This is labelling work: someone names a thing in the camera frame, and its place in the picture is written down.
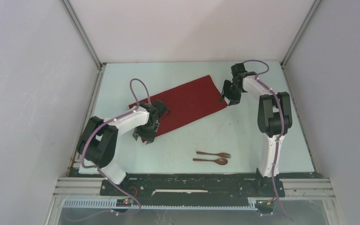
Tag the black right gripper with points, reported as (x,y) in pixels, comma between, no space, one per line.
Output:
(235,99)

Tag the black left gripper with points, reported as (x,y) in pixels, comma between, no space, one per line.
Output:
(149,137)

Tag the red cloth napkin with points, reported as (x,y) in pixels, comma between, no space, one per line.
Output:
(187,103)

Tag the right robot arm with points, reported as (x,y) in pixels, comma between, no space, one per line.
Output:
(274,116)

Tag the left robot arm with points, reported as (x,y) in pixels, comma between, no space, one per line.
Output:
(99,139)

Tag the brown wooden fork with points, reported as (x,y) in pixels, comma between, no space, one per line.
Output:
(221,155)

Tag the brown wooden spoon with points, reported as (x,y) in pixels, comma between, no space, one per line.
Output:
(219,161)

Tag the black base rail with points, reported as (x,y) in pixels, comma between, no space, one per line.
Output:
(205,192)

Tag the left aluminium frame post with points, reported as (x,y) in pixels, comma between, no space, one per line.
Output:
(68,7)

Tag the aluminium frame post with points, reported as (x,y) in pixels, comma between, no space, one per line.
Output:
(301,31)
(68,7)

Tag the right aluminium frame post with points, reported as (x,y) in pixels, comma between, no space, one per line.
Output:
(301,31)

